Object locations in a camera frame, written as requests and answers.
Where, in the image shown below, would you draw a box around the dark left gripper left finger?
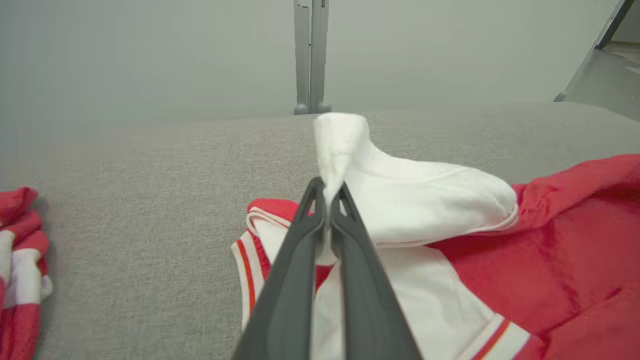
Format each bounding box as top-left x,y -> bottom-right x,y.
231,176 -> 327,360

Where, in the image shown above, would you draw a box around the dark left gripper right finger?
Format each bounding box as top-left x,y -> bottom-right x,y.
330,181 -> 424,360

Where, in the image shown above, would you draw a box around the red shirt white sleeves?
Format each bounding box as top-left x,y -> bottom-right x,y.
231,112 -> 640,360

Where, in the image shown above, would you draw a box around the red jersey white lettering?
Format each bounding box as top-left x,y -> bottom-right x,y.
0,187 -> 54,360

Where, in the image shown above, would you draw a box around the dark grey door frame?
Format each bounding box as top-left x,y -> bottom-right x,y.
554,0 -> 636,103

